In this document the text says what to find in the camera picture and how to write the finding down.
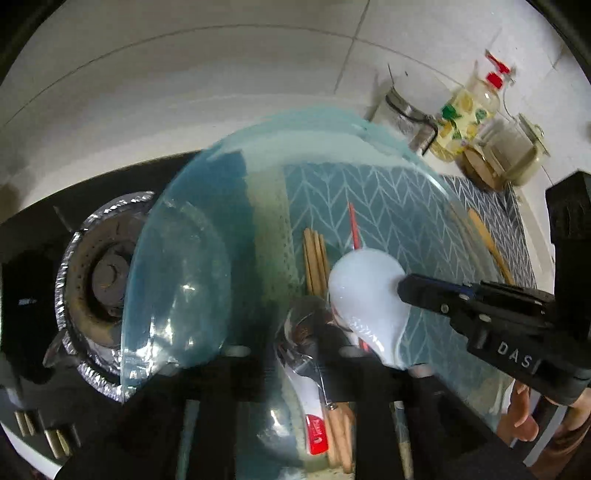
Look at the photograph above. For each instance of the clear blue glass bowl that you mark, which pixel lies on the clear blue glass bowl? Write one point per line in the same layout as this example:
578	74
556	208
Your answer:
198	277

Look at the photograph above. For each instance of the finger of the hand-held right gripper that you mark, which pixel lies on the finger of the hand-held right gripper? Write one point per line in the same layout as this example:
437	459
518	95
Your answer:
429	295
512	293

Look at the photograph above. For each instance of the black gas stove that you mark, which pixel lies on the black gas stove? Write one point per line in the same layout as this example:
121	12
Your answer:
32	286

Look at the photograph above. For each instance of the wooden spatula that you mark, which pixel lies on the wooden spatula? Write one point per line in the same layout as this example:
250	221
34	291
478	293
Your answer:
491	247

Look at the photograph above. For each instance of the white utensil with red label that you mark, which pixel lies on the white utensil with red label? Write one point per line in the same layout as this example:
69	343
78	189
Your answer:
314	415

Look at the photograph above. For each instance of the cork-lidded jar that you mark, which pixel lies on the cork-lidded jar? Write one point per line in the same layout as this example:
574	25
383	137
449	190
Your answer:
482	170

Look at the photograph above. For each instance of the grey herringbone mat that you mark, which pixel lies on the grey herringbone mat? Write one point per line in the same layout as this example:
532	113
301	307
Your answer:
489	217

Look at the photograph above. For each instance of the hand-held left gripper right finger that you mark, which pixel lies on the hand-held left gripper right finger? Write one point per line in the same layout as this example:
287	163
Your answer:
337	344

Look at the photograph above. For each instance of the green-capped oil bottle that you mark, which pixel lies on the green-capped oil bottle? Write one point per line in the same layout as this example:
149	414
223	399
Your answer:
455	134

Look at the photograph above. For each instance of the white ceramic spoon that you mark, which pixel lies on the white ceramic spoon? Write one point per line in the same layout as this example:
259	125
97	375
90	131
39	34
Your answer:
369	295

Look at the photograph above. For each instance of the foil-lined gas burner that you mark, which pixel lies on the foil-lined gas burner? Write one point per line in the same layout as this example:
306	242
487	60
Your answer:
99	281

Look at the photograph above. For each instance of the person's right hand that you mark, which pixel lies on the person's right hand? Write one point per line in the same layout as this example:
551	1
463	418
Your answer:
521	410

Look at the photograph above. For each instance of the glass jar with lid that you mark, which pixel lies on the glass jar with lid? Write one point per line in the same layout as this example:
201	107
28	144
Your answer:
512	150

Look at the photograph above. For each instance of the metal stove knob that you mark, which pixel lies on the metal stove knob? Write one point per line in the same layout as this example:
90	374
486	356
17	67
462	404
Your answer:
57	441
25	422

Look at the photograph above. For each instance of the red-capped clear bottle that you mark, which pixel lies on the red-capped clear bottle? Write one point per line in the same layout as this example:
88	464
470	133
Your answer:
485	94

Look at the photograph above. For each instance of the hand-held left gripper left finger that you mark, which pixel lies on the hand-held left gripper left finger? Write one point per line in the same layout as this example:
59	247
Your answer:
249	383

